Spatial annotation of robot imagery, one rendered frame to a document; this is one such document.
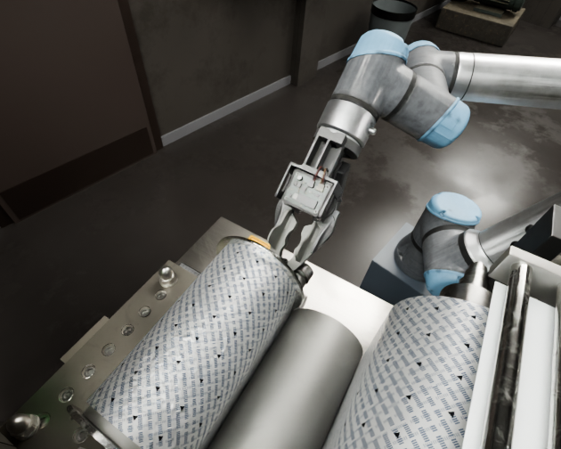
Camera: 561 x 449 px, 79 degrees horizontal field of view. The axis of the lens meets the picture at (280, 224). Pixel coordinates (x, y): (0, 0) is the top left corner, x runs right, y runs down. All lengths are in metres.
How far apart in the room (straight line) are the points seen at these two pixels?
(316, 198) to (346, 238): 1.76
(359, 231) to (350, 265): 0.29
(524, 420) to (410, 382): 0.07
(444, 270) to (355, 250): 1.41
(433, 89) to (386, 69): 0.08
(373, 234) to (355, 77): 1.82
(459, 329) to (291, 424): 0.22
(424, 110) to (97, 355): 0.68
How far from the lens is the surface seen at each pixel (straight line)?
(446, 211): 0.86
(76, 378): 0.74
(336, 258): 2.09
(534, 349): 0.33
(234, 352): 0.41
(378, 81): 0.51
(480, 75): 0.68
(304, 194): 0.46
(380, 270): 1.01
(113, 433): 0.39
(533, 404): 0.31
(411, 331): 0.35
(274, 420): 0.45
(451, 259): 0.79
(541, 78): 0.71
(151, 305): 0.75
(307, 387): 0.46
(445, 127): 0.56
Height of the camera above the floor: 1.68
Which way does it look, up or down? 50 degrees down
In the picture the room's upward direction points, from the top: 6 degrees clockwise
